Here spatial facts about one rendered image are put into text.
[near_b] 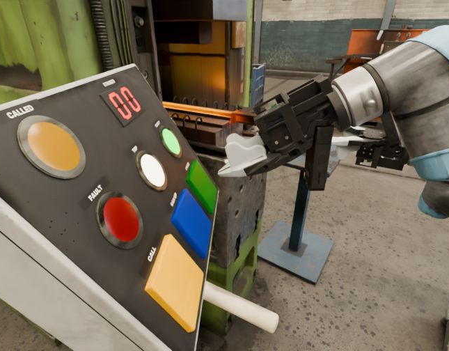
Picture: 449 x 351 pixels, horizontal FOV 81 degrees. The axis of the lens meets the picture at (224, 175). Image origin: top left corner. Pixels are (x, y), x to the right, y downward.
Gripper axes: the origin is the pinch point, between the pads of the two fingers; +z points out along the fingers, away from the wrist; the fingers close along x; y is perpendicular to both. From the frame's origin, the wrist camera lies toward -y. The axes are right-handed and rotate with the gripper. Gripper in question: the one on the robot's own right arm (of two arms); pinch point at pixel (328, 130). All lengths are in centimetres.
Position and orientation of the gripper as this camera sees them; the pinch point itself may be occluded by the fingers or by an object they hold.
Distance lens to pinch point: 81.6
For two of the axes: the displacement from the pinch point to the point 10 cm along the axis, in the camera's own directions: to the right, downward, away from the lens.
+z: -8.8, -2.3, 4.2
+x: 4.8, -4.2, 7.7
